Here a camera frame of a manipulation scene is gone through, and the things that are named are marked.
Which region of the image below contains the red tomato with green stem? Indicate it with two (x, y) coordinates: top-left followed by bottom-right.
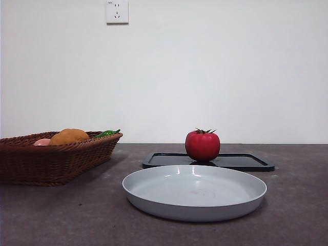
(184, 128), (221, 162)

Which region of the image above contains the green pepper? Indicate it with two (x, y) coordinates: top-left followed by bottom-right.
(92, 129), (121, 139)

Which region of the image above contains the grey round plate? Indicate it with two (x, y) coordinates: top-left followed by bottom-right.
(121, 164), (268, 222)

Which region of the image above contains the black rectangular tray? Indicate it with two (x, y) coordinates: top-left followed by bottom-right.
(141, 152), (275, 172)

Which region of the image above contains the orange-brown potato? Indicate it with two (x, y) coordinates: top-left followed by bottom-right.
(49, 128), (90, 146)

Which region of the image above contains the brown wicker basket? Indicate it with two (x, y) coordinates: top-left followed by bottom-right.
(0, 131), (124, 187)

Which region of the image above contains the white wall power socket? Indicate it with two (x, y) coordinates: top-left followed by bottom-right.
(106, 0), (129, 26)

